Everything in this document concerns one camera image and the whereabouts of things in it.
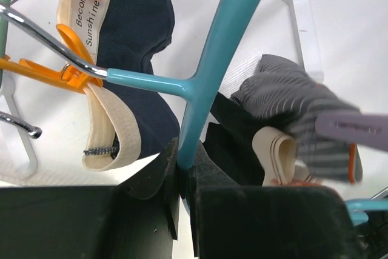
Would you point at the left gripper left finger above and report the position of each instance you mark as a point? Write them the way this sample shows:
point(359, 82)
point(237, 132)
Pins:
point(135, 219)

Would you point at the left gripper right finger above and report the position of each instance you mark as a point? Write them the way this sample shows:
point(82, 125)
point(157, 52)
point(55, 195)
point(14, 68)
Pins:
point(233, 221)

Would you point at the black underwear beige waistband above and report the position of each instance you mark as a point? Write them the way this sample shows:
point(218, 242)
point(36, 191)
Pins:
point(254, 151)

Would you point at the grey striped underwear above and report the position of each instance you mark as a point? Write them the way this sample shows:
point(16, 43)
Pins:
point(280, 85)

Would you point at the blue plastic clip hanger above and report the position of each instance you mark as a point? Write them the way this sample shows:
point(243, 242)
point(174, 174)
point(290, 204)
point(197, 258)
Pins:
point(228, 26)

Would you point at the navy blue underwear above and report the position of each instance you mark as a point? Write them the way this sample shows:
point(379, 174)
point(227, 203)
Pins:
point(126, 124)

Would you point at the purple clothes peg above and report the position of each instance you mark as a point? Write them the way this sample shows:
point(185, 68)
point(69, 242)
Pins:
point(359, 128)

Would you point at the orange clothes peg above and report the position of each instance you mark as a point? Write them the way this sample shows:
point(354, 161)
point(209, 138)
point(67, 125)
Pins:
point(68, 78)

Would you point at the metal clothes rack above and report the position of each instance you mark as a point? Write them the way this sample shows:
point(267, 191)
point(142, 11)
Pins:
point(303, 13)

